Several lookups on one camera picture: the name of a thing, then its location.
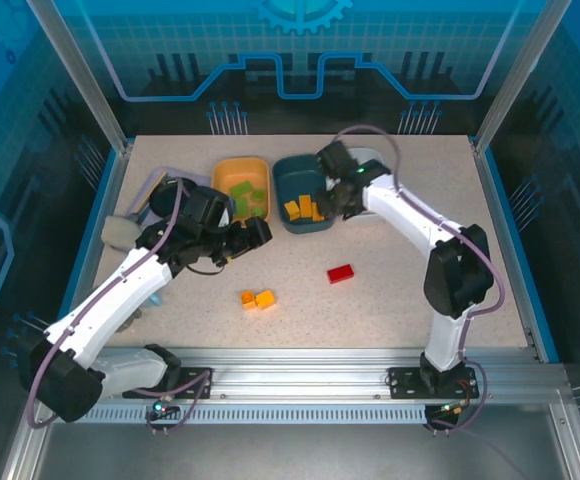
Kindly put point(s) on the yellow plastic container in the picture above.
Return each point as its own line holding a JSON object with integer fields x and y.
{"x": 242, "y": 172}

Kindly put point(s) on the aluminium table side rail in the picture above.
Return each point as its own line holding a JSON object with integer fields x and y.
{"x": 488, "y": 175}
{"x": 114, "y": 175}

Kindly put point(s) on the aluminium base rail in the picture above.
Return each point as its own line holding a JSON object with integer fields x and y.
{"x": 295, "y": 370}

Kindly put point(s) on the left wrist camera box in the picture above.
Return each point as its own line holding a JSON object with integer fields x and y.
{"x": 227, "y": 216}

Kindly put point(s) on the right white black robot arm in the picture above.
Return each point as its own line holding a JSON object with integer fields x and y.
{"x": 405, "y": 210}

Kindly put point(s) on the red wide lego brick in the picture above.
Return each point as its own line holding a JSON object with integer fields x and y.
{"x": 340, "y": 274}

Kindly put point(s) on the light blue item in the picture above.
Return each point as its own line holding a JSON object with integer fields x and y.
{"x": 156, "y": 300}

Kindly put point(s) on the aluminium frame post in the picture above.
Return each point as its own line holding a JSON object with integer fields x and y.
{"x": 513, "y": 75}
{"x": 82, "y": 75}

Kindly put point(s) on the lavender tray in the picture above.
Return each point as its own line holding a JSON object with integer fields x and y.
{"x": 147, "y": 177}

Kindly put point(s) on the teal plastic container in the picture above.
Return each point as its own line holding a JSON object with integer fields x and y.
{"x": 295, "y": 180}

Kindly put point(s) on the white plastic container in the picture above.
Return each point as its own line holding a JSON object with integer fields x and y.
{"x": 369, "y": 152}

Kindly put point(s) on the black round plate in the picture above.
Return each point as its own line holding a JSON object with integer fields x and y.
{"x": 162, "y": 197}

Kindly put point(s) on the beige cloth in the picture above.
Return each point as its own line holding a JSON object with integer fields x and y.
{"x": 120, "y": 232}

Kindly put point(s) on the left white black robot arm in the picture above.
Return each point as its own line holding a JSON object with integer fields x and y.
{"x": 115, "y": 295}

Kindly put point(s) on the orange small lego brick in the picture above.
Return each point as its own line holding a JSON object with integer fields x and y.
{"x": 248, "y": 299}

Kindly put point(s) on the wooden stick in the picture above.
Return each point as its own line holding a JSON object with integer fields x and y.
{"x": 147, "y": 194}

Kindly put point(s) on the green small lego brick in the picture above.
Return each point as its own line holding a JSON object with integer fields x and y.
{"x": 258, "y": 195}
{"x": 257, "y": 212}

